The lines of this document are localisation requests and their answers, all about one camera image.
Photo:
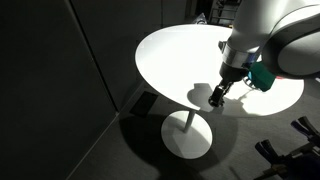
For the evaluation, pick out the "purple black clamp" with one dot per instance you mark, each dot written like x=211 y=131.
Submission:
x=303 y=125

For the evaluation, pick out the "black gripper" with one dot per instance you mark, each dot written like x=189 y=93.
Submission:
x=230 y=78

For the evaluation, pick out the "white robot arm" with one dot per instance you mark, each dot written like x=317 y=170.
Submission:
x=270 y=38

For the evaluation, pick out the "green wrist camera box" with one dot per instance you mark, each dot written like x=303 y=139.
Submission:
x=260 y=77

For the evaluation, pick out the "white round table pedestal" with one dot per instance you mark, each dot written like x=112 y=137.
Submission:
x=186 y=134

